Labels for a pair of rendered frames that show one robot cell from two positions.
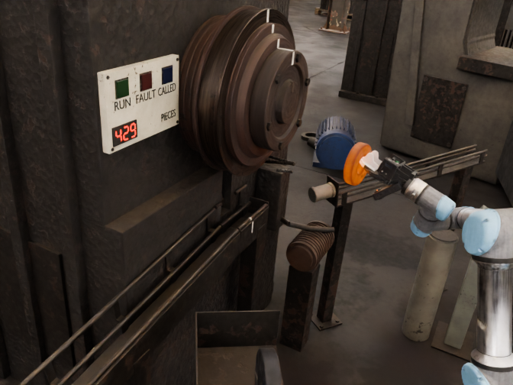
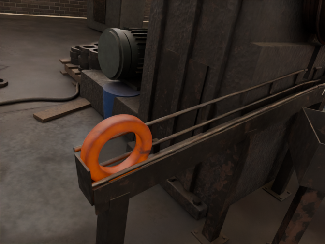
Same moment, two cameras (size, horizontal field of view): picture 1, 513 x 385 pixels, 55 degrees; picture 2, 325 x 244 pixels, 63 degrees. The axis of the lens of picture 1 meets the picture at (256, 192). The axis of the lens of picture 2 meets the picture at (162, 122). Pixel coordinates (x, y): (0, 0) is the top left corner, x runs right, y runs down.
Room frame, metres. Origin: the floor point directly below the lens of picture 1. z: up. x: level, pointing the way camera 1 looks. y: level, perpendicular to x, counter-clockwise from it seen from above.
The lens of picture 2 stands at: (-0.07, 0.23, 1.01)
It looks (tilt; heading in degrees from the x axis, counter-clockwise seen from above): 27 degrees down; 21
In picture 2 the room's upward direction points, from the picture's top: 10 degrees clockwise
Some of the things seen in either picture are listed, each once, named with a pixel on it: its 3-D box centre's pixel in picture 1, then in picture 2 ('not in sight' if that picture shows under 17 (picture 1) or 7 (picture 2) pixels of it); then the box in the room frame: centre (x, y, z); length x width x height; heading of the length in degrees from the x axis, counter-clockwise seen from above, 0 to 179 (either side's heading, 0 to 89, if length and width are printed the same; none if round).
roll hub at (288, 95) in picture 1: (282, 101); not in sight; (1.34, -0.05, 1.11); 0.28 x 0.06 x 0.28; 154
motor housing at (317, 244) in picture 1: (304, 286); not in sight; (1.62, -0.23, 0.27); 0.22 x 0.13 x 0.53; 154
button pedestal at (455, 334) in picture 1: (472, 284); not in sight; (1.67, -0.92, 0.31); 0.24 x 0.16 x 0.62; 154
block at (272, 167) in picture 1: (270, 195); not in sight; (1.60, -0.05, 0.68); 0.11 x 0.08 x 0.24; 64
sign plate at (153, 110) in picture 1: (143, 101); not in sight; (1.12, 0.28, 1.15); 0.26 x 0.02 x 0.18; 154
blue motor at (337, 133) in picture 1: (335, 140); not in sight; (3.59, -0.57, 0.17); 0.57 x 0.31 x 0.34; 174
